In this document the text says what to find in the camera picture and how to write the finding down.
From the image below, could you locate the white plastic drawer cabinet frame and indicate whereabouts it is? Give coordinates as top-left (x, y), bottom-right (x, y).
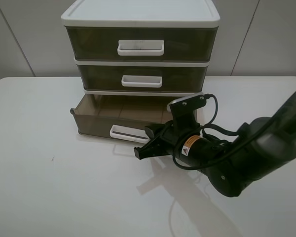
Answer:
top-left (61, 0), bottom-right (220, 96)

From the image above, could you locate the dark translucent drawer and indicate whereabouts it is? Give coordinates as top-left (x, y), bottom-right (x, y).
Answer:
top-left (71, 94), bottom-right (176, 144)
top-left (78, 65), bottom-right (207, 93)
top-left (66, 27), bottom-right (217, 62)

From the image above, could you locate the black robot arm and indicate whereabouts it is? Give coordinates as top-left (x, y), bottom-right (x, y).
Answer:
top-left (134, 92), bottom-right (296, 197)

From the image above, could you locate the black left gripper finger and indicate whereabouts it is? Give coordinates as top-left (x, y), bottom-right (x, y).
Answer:
top-left (134, 139), bottom-right (166, 159)

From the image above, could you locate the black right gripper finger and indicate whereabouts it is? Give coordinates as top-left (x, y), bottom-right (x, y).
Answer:
top-left (145, 125), bottom-right (165, 139)

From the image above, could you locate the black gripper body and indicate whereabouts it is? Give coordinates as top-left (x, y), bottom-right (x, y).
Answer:
top-left (156, 122), bottom-right (221, 166)

